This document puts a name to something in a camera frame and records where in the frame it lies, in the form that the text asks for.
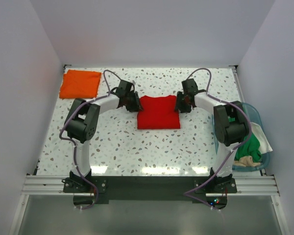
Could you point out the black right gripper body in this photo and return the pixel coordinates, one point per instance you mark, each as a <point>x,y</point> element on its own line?
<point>186,107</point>

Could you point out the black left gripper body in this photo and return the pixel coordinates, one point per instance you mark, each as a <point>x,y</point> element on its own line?
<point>130,104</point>

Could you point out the red t shirt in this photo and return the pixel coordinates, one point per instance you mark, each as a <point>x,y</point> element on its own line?
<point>158,113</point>

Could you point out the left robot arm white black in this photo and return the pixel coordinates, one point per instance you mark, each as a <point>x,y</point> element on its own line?
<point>80,127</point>

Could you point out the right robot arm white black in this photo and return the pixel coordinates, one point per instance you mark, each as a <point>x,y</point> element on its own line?
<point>232,128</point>

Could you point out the folded orange t shirt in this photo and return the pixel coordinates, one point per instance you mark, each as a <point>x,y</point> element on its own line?
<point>80,84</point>

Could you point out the clear blue plastic basket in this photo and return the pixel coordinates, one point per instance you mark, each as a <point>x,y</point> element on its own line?
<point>253,116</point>

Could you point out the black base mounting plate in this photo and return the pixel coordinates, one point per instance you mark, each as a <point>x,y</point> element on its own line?
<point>216,201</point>

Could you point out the green t shirt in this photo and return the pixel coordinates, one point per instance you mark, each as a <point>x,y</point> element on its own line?
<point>249,148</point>

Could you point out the beige t shirt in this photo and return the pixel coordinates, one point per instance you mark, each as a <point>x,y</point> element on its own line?
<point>246,161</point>

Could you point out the white t shirt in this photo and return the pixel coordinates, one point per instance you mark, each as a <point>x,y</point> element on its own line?
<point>258,132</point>

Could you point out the aluminium frame rail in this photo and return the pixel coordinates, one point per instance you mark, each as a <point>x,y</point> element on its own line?
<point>239,185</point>

